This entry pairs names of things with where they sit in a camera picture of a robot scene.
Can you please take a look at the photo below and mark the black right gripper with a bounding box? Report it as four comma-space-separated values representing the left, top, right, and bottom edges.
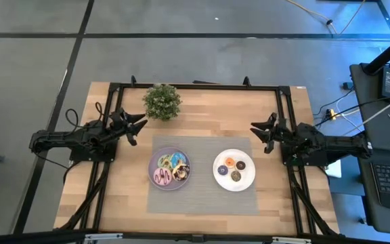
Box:
250, 112, 294, 153

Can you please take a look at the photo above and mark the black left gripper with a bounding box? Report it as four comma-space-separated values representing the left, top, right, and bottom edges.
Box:
109, 108, 148, 147

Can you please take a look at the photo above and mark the mint green iced donut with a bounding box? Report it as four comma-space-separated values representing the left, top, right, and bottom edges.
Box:
156, 154, 173, 169

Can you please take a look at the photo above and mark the light blue iced donut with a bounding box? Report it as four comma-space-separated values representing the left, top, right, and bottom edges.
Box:
170, 151, 188, 167

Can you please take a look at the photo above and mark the green artificial plant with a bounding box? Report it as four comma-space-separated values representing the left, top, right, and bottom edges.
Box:
142, 83, 183, 121

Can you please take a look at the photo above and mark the white plate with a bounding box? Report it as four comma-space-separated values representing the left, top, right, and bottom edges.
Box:
212, 148, 257, 192

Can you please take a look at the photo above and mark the yellow power plug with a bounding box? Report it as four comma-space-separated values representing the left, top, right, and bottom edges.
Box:
325, 108, 343, 121

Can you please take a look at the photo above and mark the purple plate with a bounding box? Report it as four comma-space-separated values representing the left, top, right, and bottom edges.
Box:
147, 146, 192, 191

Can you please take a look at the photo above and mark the grey woven placemat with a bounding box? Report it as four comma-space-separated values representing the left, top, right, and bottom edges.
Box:
146, 135, 260, 216

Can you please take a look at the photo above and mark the white paper sheet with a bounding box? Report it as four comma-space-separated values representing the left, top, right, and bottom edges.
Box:
325, 159, 343, 179

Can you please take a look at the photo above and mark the black beam with silver brackets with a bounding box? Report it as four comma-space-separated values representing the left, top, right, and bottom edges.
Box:
0, 228, 390, 244

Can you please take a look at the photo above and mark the dark grey desk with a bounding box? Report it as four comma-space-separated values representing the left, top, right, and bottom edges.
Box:
349, 62, 390, 237

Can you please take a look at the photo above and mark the black pole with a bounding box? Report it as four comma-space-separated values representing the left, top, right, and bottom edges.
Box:
362, 28, 390, 76

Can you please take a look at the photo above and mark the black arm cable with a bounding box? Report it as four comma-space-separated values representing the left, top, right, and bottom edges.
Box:
65, 101, 106, 131

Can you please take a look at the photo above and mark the black aluminium table frame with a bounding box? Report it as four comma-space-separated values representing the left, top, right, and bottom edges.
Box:
54, 75, 340, 238

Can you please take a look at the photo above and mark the white cable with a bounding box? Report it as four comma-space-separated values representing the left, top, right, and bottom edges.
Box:
342, 89, 390, 136

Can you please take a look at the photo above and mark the yellow extension cord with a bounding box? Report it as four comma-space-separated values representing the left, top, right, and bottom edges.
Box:
284, 0, 367, 37

